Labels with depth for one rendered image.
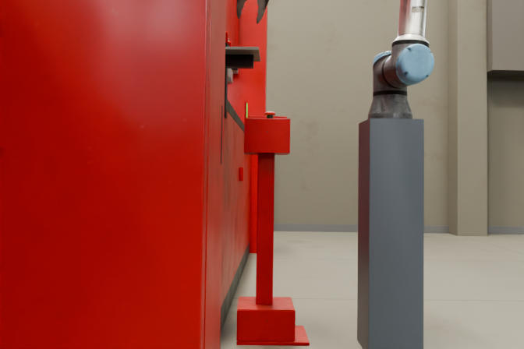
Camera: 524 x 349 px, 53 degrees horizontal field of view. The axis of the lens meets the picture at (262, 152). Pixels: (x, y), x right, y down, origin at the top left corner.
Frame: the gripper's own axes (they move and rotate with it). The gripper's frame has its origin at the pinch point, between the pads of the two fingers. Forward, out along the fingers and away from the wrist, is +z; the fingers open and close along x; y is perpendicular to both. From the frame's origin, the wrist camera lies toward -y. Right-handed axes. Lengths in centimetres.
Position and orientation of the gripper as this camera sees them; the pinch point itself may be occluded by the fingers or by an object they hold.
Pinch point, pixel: (248, 18)
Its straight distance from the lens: 179.7
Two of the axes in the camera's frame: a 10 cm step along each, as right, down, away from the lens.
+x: -9.7, -2.6, 0.1
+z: -2.3, 8.7, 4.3
